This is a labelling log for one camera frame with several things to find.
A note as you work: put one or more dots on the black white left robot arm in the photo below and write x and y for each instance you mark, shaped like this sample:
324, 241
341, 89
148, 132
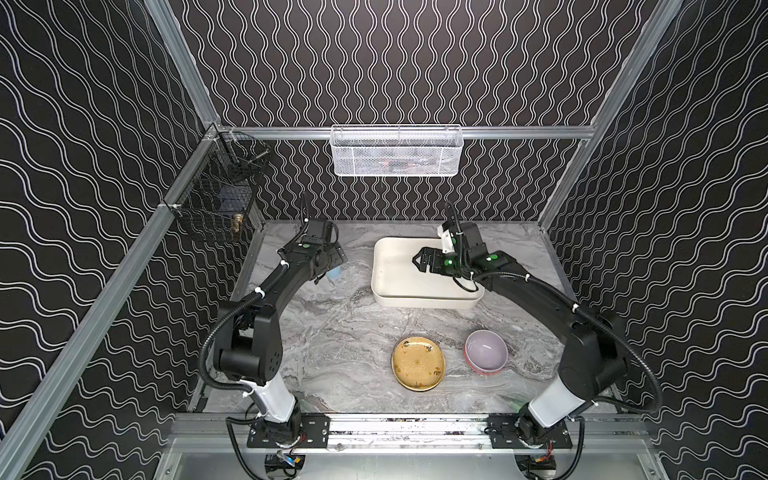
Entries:
247, 345

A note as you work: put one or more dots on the yellow round plate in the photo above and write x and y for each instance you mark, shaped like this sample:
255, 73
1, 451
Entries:
418, 364

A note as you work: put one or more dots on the light blue ceramic mug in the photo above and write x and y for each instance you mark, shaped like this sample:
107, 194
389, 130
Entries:
334, 273

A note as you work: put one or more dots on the aluminium frame corner post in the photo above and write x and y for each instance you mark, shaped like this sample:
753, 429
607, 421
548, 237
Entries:
170, 30

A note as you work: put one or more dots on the lavender bowl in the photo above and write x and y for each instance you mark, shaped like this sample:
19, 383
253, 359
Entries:
486, 348

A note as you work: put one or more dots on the white plastic bin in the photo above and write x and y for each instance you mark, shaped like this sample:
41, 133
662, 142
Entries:
397, 282

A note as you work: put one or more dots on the black wire wall basket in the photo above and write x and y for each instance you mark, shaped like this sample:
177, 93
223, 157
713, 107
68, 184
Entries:
217, 207

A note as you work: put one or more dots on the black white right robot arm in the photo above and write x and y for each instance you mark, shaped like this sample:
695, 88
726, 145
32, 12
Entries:
594, 355

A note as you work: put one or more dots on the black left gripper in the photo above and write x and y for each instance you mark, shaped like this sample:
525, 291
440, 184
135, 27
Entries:
330, 260

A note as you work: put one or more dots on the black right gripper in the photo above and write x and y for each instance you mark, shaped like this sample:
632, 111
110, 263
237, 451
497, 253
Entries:
434, 258

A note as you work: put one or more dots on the white mesh wall basket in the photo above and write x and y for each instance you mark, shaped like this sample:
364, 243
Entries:
392, 150

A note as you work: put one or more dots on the red patterned bowl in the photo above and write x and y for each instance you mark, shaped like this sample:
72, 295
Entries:
493, 370

